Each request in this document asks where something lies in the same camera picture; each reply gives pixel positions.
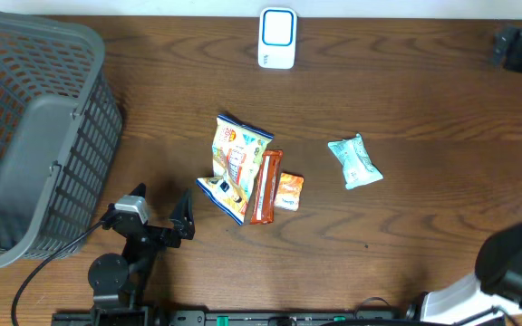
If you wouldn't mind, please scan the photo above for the orange brown snack bar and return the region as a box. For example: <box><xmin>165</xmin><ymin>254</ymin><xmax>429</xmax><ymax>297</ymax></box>
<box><xmin>250</xmin><ymin>149</ymin><xmax>283</xmax><ymax>225</ymax></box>

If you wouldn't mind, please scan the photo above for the yellow snack bag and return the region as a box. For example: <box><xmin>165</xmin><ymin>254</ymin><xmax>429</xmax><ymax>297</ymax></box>
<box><xmin>196</xmin><ymin>114</ymin><xmax>274</xmax><ymax>225</ymax></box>

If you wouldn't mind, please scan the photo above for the small orange packet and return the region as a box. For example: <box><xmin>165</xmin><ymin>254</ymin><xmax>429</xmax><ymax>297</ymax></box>
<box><xmin>275</xmin><ymin>172</ymin><xmax>305</xmax><ymax>211</ymax></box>

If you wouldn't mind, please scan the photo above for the white tissue pack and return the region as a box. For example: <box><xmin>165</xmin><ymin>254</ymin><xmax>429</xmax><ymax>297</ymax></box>
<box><xmin>328</xmin><ymin>133</ymin><xmax>383</xmax><ymax>190</ymax></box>

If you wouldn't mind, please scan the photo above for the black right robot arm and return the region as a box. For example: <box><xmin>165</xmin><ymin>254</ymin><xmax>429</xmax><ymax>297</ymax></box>
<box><xmin>405</xmin><ymin>26</ymin><xmax>522</xmax><ymax>325</ymax></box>

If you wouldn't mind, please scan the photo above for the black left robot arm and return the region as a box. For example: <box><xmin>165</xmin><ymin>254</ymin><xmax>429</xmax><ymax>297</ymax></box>
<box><xmin>88</xmin><ymin>183</ymin><xmax>195</xmax><ymax>326</ymax></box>

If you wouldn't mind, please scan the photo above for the white barcode scanner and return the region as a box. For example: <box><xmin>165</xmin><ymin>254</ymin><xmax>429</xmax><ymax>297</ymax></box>
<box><xmin>257</xmin><ymin>7</ymin><xmax>297</xmax><ymax>70</ymax></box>

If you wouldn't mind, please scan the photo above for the grey plastic shopping basket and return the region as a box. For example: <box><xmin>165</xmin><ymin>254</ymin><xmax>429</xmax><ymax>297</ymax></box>
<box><xmin>0</xmin><ymin>12</ymin><xmax>123</xmax><ymax>268</ymax></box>

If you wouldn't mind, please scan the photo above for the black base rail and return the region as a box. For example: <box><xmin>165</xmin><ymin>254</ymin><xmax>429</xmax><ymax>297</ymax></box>
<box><xmin>51</xmin><ymin>311</ymin><xmax>419</xmax><ymax>326</ymax></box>

